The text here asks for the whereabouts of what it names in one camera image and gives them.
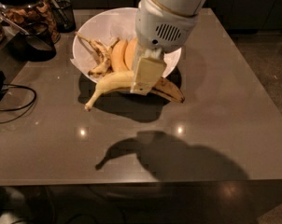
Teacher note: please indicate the ripe spotted yellow banana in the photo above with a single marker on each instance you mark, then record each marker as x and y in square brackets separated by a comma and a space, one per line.
[122, 81]

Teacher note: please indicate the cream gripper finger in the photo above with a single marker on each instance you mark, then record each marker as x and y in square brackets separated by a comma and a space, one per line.
[148, 67]

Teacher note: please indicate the black mesh cup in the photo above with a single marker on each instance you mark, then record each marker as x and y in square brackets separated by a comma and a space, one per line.
[35, 46]

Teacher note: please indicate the glass snack jar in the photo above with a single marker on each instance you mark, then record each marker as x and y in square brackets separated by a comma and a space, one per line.
[24, 12]

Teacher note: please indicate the middle orange banana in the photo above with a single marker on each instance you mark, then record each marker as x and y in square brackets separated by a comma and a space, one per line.
[129, 53]

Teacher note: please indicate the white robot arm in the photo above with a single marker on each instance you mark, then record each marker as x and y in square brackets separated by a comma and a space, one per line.
[182, 7]

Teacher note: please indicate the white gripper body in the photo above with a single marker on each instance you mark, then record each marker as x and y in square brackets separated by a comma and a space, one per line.
[160, 27]

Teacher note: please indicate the left orange banana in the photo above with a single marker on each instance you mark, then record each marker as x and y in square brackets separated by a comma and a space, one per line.
[117, 56]

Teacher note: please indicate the black mesh pen holder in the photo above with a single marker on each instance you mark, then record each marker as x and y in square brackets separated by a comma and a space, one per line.
[63, 14]

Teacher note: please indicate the orange banana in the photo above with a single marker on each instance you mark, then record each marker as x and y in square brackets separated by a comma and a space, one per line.
[117, 56]
[129, 53]

